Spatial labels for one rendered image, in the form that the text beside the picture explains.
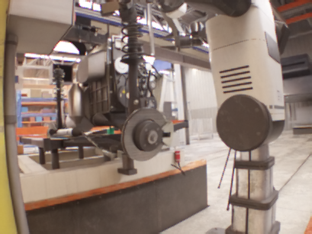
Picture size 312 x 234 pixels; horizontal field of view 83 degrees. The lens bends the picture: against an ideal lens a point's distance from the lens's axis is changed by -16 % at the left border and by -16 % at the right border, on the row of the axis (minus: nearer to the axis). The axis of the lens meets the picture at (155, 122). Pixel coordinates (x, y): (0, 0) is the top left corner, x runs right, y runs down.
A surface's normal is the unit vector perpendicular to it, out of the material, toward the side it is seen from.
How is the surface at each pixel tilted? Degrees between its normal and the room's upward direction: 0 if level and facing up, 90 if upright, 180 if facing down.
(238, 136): 90
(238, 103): 90
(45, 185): 90
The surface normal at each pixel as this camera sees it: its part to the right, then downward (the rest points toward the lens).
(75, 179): 0.66, -0.05
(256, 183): -0.73, 0.04
